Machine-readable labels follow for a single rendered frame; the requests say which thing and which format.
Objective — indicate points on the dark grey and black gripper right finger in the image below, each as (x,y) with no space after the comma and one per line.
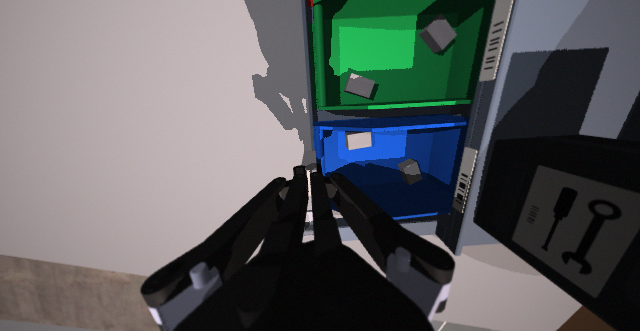
(420,269)

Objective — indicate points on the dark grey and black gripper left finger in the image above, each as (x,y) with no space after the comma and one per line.
(276,214)

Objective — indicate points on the black metal shelf rack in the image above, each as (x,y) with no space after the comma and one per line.
(549,68)

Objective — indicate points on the green bin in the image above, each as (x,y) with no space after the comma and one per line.
(379,40)

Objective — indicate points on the blue bin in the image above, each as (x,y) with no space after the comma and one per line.
(434,141)

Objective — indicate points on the black case with orange latches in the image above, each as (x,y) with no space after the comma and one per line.
(569,206)

